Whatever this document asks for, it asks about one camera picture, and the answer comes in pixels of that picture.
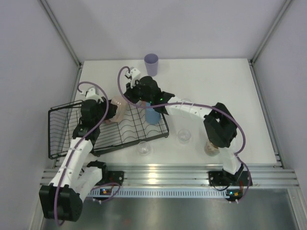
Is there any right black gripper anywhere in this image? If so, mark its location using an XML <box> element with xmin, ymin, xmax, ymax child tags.
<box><xmin>124</xmin><ymin>80</ymin><xmax>153</xmax><ymax>105</ymax></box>

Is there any pale pink iridescent mug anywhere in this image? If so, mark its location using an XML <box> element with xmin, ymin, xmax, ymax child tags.
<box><xmin>105</xmin><ymin>95</ymin><xmax>128</xmax><ymax>124</ymax></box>

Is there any blue plastic tumbler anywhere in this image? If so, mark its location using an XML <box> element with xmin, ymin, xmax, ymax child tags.
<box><xmin>145</xmin><ymin>108</ymin><xmax>161</xmax><ymax>125</ymax></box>

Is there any purple plastic tumbler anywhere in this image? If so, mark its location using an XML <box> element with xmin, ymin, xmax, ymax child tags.
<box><xmin>144</xmin><ymin>53</ymin><xmax>159</xmax><ymax>77</ymax></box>

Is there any cream seashell mug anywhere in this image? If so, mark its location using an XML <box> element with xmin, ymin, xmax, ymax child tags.
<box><xmin>204</xmin><ymin>140</ymin><xmax>220</xmax><ymax>157</ymax></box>

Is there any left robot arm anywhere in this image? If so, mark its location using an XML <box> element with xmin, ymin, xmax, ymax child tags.
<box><xmin>39</xmin><ymin>97</ymin><xmax>118</xmax><ymax>222</ymax></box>

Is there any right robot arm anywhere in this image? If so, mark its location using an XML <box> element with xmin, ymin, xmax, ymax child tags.
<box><xmin>124</xmin><ymin>76</ymin><xmax>244</xmax><ymax>185</ymax></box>

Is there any clear glass lower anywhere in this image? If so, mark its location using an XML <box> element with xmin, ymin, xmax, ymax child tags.
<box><xmin>136</xmin><ymin>141</ymin><xmax>151</xmax><ymax>156</ymax></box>

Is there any clear glass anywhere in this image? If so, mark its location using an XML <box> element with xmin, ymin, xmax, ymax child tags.
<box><xmin>136</xmin><ymin>141</ymin><xmax>151</xmax><ymax>156</ymax></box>
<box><xmin>181</xmin><ymin>99</ymin><xmax>191</xmax><ymax>103</ymax></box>
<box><xmin>177</xmin><ymin>129</ymin><xmax>191</xmax><ymax>144</ymax></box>

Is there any clear glass upper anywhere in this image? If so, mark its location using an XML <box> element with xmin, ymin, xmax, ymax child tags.
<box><xmin>181</xmin><ymin>99</ymin><xmax>191</xmax><ymax>103</ymax></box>

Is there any clear glass middle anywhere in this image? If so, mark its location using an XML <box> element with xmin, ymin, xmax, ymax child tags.
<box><xmin>177</xmin><ymin>129</ymin><xmax>191</xmax><ymax>144</ymax></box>

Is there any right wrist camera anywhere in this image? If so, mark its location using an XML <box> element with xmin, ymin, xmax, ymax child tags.
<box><xmin>125</xmin><ymin>68</ymin><xmax>141</xmax><ymax>88</ymax></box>

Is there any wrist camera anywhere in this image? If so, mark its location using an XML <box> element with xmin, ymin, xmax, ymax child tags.
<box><xmin>80</xmin><ymin>87</ymin><xmax>102</xmax><ymax>102</ymax></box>
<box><xmin>125</xmin><ymin>68</ymin><xmax>141</xmax><ymax>88</ymax></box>

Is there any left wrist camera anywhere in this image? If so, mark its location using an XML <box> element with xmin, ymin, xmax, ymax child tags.
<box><xmin>80</xmin><ymin>87</ymin><xmax>102</xmax><ymax>102</ymax></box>

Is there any black wire dish rack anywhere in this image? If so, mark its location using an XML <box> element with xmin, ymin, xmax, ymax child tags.
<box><xmin>48</xmin><ymin>100</ymin><xmax>169</xmax><ymax>160</ymax></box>

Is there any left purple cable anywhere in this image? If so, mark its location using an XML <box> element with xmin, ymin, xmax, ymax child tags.
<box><xmin>54</xmin><ymin>81</ymin><xmax>120</xmax><ymax>226</ymax></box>

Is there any purple cable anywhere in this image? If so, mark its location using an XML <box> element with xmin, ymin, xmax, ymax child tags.
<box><xmin>117</xmin><ymin>66</ymin><xmax>251</xmax><ymax>202</ymax></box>
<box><xmin>54</xmin><ymin>81</ymin><xmax>120</xmax><ymax>226</ymax></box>

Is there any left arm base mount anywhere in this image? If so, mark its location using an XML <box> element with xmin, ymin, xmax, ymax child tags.
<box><xmin>86</xmin><ymin>161</ymin><xmax>124</xmax><ymax>186</ymax></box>

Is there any perforated cable tray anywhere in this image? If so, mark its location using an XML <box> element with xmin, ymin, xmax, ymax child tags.
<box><xmin>87</xmin><ymin>187</ymin><xmax>229</xmax><ymax>198</ymax></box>

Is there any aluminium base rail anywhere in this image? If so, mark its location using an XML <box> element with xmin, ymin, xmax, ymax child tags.
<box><xmin>40</xmin><ymin>163</ymin><xmax>300</xmax><ymax>187</ymax></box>

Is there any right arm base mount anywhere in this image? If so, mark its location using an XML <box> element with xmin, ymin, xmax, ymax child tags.
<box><xmin>208</xmin><ymin>165</ymin><xmax>253</xmax><ymax>187</ymax></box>

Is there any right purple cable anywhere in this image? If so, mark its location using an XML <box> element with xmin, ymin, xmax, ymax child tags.
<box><xmin>117</xmin><ymin>66</ymin><xmax>251</xmax><ymax>202</ymax></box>

